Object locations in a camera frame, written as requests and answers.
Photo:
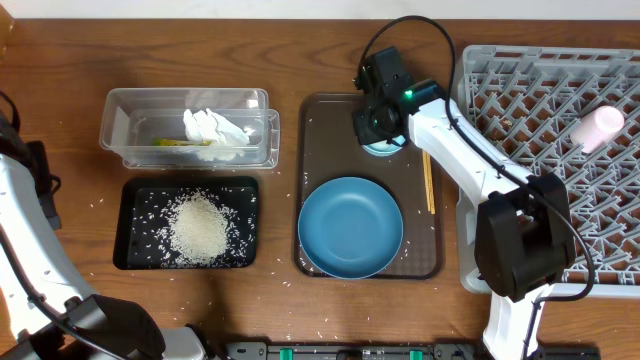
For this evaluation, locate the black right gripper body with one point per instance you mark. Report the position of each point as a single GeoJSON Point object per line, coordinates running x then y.
{"type": "Point", "coordinates": [371, 127]}

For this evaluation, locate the light blue small bowl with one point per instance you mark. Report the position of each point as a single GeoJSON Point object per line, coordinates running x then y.
{"type": "Point", "coordinates": [385, 148]}

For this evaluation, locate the wooden chopstick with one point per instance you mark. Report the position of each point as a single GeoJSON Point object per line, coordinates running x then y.
{"type": "Point", "coordinates": [429, 183]}
{"type": "Point", "coordinates": [425, 181]}

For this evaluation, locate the dark blue plate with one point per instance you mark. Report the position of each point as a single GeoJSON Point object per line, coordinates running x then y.
{"type": "Point", "coordinates": [350, 228]}

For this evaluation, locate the white tissue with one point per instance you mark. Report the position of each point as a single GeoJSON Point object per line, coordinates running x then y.
{"type": "Point", "coordinates": [209, 127]}

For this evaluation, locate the pink cup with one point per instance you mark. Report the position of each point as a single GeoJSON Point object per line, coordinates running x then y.
{"type": "Point", "coordinates": [597, 128]}

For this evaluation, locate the pile of white rice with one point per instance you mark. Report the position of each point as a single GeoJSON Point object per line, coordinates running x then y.
{"type": "Point", "coordinates": [198, 230]}

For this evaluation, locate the yellow green snack wrapper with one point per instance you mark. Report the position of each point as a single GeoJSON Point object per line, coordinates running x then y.
{"type": "Point", "coordinates": [179, 143]}

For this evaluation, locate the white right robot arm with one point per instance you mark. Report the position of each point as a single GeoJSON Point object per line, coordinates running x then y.
{"type": "Point", "coordinates": [513, 222]}

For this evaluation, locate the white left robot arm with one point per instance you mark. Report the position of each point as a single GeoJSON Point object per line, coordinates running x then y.
{"type": "Point", "coordinates": [54, 313]}

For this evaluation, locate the grey dishwasher rack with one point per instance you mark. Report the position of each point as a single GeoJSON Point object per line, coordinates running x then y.
{"type": "Point", "coordinates": [527, 100]}

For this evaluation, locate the clear plastic waste bin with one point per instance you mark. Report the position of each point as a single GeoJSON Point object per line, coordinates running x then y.
{"type": "Point", "coordinates": [134, 117]}

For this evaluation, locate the black waste tray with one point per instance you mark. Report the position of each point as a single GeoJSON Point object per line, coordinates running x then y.
{"type": "Point", "coordinates": [143, 197]}

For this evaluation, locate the dark brown serving tray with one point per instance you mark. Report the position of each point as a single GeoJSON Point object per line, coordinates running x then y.
{"type": "Point", "coordinates": [329, 149]}

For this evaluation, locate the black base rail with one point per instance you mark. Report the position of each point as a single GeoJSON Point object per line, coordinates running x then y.
{"type": "Point", "coordinates": [315, 351]}

